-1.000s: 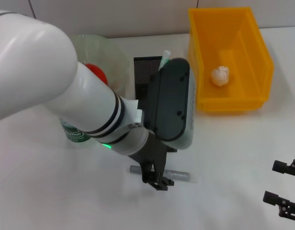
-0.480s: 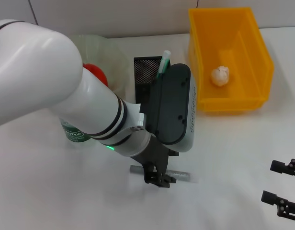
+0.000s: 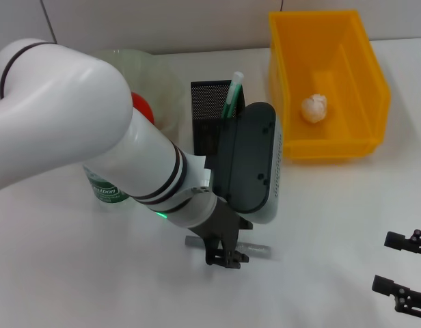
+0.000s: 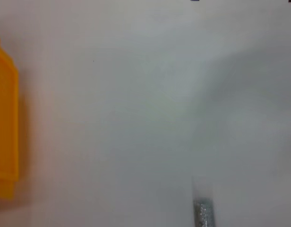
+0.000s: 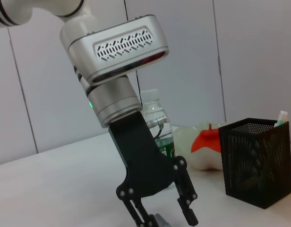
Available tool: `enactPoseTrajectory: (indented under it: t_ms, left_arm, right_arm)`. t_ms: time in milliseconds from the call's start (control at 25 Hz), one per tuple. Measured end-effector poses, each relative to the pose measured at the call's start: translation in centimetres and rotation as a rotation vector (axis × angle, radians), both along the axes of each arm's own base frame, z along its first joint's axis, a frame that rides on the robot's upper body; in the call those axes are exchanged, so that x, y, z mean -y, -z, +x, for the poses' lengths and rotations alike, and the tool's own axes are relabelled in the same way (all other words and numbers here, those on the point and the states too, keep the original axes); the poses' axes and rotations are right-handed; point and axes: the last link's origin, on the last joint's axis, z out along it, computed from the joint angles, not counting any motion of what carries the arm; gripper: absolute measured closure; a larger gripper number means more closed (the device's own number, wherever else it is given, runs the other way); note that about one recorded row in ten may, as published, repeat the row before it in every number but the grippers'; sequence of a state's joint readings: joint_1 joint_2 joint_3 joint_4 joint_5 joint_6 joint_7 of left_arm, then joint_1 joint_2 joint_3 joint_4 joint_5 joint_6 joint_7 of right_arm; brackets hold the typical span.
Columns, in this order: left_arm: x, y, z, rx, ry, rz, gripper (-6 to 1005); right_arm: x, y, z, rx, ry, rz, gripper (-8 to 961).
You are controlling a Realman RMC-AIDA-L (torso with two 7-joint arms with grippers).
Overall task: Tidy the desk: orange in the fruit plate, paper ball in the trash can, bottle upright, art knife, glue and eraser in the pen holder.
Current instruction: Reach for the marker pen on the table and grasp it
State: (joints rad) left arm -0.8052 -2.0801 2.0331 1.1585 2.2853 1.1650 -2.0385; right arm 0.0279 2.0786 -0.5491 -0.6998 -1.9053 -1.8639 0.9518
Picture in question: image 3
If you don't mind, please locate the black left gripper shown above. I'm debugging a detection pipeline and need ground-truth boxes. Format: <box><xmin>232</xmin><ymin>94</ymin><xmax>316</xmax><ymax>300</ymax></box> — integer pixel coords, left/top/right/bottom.
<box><xmin>195</xmin><ymin>200</ymin><xmax>255</xmax><ymax>270</ymax></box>

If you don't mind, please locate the silver glitter marker pen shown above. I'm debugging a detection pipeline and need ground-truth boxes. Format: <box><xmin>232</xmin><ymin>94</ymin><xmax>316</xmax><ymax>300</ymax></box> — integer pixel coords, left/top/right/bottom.
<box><xmin>185</xmin><ymin>235</ymin><xmax>273</xmax><ymax>260</ymax></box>

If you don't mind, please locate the clear water bottle green label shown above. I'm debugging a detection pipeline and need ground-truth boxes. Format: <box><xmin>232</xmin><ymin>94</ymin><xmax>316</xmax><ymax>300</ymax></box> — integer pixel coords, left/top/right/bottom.
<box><xmin>82</xmin><ymin>165</ymin><xmax>132</xmax><ymax>206</ymax></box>

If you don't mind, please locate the mint green utility knife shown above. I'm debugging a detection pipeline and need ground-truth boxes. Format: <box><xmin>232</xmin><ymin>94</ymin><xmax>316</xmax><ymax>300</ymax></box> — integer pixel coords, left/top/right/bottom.
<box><xmin>221</xmin><ymin>70</ymin><xmax>245</xmax><ymax>124</ymax></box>

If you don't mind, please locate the white paper ball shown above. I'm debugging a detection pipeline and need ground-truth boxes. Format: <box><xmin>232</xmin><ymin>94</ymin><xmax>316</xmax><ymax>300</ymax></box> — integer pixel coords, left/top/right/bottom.
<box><xmin>301</xmin><ymin>94</ymin><xmax>329</xmax><ymax>123</ymax></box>

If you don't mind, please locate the red-orange toy orange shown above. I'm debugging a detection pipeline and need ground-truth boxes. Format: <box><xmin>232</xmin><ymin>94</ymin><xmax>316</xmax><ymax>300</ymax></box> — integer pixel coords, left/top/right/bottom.
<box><xmin>130</xmin><ymin>92</ymin><xmax>155</xmax><ymax>126</ymax></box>

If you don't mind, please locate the black mesh pen holder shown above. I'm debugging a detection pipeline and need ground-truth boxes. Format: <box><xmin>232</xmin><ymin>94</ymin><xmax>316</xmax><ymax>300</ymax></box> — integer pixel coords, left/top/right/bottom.
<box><xmin>191</xmin><ymin>79</ymin><xmax>247</xmax><ymax>156</ymax></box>

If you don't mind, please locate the translucent wavy fruit bowl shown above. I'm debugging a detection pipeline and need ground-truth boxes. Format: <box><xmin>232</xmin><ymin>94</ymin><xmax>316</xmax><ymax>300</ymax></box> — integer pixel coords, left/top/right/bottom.
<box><xmin>90</xmin><ymin>49</ymin><xmax>184</xmax><ymax>137</ymax></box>

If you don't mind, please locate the yellow plastic storage bin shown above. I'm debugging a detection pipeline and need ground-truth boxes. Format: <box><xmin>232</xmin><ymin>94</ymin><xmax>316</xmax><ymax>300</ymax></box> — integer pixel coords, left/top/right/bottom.
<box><xmin>268</xmin><ymin>10</ymin><xmax>392</xmax><ymax>161</ymax></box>

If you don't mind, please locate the plain white partition board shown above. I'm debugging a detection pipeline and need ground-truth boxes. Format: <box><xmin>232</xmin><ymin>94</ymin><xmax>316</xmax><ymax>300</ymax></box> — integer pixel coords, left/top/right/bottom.
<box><xmin>0</xmin><ymin>0</ymin><xmax>61</xmax><ymax>55</ymax></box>
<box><xmin>42</xmin><ymin>0</ymin><xmax>283</xmax><ymax>62</ymax></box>

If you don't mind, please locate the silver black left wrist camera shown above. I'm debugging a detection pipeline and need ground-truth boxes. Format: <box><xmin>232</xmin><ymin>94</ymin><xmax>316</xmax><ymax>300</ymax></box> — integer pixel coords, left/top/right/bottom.
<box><xmin>210</xmin><ymin>100</ymin><xmax>284</xmax><ymax>226</ymax></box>

